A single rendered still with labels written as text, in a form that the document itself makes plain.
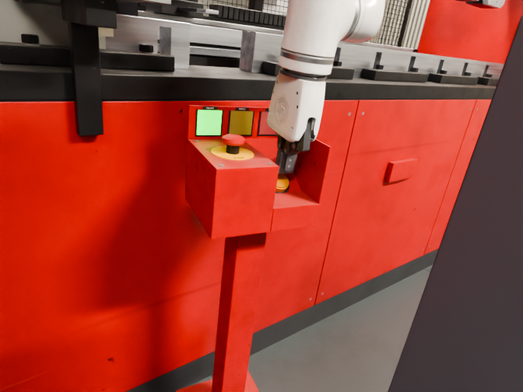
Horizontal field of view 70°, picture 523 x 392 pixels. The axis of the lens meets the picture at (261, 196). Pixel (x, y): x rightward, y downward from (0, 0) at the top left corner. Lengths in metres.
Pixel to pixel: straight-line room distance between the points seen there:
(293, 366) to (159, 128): 0.88
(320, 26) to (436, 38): 2.11
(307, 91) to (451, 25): 2.10
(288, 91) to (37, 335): 0.68
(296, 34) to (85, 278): 0.61
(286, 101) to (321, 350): 0.98
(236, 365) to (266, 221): 0.39
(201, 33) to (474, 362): 1.06
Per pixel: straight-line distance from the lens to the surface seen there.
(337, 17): 0.59
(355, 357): 1.43
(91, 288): 0.87
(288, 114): 0.61
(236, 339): 0.84
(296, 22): 0.59
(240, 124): 0.71
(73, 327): 0.92
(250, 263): 0.73
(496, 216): 0.32
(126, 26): 0.85
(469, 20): 2.60
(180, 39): 0.89
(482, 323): 0.34
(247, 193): 0.59
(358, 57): 1.28
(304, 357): 1.37
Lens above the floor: 0.97
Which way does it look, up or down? 23 degrees down
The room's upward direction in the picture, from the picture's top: 7 degrees clockwise
